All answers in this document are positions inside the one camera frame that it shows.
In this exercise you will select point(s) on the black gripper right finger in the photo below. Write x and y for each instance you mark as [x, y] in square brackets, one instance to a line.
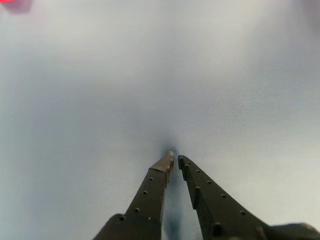
[220, 215]

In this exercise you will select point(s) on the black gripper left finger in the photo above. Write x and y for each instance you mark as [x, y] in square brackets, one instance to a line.
[142, 205]

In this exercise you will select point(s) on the red cube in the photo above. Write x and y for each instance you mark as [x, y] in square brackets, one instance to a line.
[17, 5]

